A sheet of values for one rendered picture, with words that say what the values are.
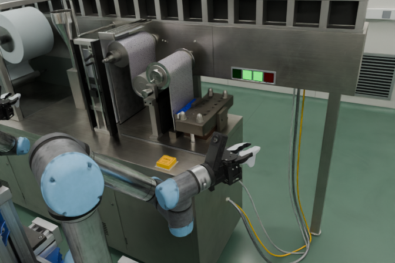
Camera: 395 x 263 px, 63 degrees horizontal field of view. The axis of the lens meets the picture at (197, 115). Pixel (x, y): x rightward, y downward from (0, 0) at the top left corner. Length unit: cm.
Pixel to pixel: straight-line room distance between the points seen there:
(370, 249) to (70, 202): 214
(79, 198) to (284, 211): 210
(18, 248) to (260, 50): 134
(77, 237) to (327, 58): 132
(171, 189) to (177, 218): 11
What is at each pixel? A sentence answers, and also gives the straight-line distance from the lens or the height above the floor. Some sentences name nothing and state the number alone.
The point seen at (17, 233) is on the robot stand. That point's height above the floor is 110.
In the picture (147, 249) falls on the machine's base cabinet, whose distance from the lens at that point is 211.
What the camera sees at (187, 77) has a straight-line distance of 181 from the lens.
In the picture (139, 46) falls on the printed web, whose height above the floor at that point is 136.
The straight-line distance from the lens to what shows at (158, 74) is 164.
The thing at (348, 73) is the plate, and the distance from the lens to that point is 170.
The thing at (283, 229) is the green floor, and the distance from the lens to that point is 253.
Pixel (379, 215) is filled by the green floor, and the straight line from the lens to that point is 282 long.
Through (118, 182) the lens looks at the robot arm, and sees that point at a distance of 94.
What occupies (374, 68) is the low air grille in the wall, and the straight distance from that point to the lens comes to 413.
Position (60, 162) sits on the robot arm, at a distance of 70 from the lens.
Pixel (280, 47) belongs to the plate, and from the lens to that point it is 171.
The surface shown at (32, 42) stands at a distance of 236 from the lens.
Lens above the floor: 182
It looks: 27 degrees down
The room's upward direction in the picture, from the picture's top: 4 degrees counter-clockwise
